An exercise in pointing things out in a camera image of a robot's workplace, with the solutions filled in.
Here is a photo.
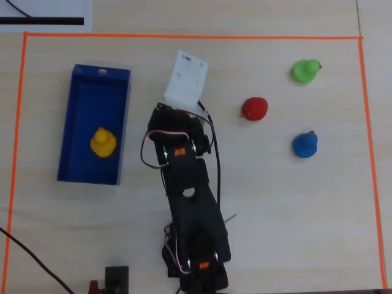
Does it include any yellow rubber duck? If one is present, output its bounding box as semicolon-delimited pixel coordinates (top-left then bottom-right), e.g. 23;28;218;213
89;126;118;159

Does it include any white paper sheet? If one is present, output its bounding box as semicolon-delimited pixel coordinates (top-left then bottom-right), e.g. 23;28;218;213
0;0;93;32

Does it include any orange tape border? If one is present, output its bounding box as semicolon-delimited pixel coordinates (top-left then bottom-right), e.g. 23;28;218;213
2;31;388;290

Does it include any blue plastic box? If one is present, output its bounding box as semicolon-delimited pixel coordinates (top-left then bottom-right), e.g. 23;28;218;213
56;63;132;187

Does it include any black tape strip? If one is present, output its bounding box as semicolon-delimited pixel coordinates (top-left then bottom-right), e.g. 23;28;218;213
0;17;85;26

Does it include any red rubber duck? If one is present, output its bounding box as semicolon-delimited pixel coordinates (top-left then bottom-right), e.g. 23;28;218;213
241;97;269;122

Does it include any thin black cable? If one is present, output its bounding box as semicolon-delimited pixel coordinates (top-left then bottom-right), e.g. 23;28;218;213
5;0;33;20

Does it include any blue rubber duck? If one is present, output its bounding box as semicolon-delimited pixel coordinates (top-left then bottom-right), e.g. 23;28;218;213
292;130;319;159

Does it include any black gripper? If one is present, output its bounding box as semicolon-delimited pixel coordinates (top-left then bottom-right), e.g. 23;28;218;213
147;102;213;157

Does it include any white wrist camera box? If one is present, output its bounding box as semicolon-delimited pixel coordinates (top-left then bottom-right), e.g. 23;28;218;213
163;50;209;111

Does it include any thick black table cable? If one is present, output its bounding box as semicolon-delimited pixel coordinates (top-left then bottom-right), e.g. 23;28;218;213
0;227;76;294

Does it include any black table clamp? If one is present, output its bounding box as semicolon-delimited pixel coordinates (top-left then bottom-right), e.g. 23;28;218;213
105;266;130;294

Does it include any green rubber duck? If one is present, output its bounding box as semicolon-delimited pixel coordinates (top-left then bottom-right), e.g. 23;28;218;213
291;58;323;84

